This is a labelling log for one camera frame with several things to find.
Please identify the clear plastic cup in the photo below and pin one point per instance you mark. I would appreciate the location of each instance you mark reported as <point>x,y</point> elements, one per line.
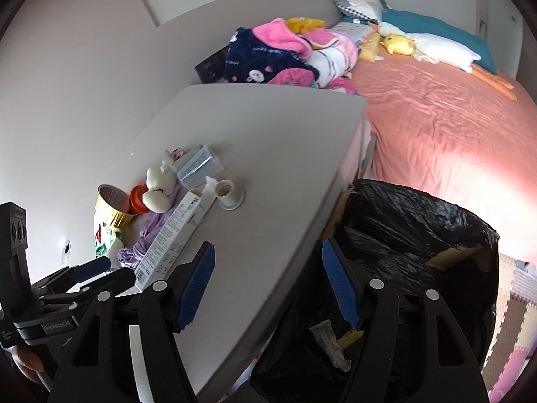
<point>197,168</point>

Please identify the magenta printed cloth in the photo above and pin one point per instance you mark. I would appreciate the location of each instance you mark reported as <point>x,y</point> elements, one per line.
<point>289,76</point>

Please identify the white sponge brush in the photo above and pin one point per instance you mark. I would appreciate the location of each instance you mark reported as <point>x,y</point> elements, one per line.
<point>157,182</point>

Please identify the light printed pillow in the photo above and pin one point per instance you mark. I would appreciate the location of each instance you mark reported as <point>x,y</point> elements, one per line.
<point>352,31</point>

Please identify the white green snack wrapper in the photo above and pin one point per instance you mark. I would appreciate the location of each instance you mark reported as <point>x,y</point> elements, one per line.
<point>103,239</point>

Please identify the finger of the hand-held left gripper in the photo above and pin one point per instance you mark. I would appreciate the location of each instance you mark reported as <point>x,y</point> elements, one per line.
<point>109,283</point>
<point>90,266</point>

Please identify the checked patchwork pillow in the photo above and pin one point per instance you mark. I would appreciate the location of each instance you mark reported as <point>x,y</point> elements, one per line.
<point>360,2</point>

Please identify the small pink printed wrapper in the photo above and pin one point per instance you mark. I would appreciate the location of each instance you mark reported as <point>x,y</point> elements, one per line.
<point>178,153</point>

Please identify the foam floor mat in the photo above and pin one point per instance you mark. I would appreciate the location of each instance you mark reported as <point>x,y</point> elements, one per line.
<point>518,302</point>

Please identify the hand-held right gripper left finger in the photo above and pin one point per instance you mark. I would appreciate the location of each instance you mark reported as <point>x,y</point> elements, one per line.
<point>195,289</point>

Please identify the yellow cloth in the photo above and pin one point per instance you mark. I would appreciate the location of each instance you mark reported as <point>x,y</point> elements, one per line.
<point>304,23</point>

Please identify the black trash bag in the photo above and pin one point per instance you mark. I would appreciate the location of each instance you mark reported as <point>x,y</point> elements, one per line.
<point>398,226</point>

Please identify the person's left hand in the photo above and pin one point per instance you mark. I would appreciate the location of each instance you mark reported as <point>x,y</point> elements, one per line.
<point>28,361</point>

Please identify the crumpled clear wrapper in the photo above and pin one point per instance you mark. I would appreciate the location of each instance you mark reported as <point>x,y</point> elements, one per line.
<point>331,344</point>

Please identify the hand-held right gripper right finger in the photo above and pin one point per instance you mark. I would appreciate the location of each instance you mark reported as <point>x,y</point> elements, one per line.
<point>342,285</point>

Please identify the yellow giraffe plush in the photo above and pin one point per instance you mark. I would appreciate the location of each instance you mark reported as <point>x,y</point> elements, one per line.
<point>369,50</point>

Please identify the yellow foil-lined cup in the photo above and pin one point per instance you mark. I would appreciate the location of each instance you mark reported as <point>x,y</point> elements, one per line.
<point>113,216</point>

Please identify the teal pillow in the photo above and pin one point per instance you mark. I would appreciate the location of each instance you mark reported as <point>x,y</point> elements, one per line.
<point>440,29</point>

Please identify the pink fleece blanket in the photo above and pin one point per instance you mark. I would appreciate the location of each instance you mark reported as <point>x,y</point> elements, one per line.
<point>281,35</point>

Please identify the long white carton box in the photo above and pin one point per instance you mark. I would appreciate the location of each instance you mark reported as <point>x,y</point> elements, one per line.
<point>168,239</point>

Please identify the yellow duck plush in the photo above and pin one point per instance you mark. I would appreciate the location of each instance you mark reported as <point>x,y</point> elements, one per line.
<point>396,44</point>

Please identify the black wall socket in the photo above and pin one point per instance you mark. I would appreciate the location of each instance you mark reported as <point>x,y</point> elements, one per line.
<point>209,69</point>

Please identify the white pink printed blanket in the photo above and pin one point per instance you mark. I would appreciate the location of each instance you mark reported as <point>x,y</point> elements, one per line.
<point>331,56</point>

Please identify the pink bed sheet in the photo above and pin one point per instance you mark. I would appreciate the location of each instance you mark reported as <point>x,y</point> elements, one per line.
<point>440,134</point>

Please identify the yellow packet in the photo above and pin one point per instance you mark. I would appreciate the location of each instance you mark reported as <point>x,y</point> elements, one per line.
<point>352,338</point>

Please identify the navy printed blanket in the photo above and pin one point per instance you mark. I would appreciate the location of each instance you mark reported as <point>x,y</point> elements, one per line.
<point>251,58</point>

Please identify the orange ribbed cap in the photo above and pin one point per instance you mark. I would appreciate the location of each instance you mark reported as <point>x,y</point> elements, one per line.
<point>136,199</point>

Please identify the purple plastic bag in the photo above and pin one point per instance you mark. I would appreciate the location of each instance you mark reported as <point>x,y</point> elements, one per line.
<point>140,243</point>

